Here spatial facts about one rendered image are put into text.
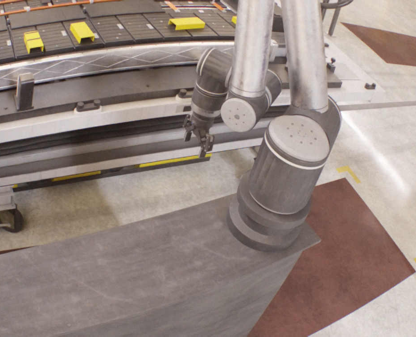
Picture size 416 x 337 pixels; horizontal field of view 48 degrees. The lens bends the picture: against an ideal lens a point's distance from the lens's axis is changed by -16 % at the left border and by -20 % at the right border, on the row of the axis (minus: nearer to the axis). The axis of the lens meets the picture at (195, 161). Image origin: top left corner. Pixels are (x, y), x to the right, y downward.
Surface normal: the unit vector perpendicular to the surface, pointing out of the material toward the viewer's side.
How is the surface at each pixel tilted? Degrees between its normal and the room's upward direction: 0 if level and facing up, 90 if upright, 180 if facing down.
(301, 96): 94
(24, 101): 90
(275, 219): 0
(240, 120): 90
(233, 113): 90
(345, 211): 0
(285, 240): 23
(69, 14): 0
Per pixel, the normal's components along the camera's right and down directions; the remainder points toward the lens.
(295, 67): -0.75, 0.39
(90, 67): 0.45, 0.64
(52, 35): 0.22, -0.76
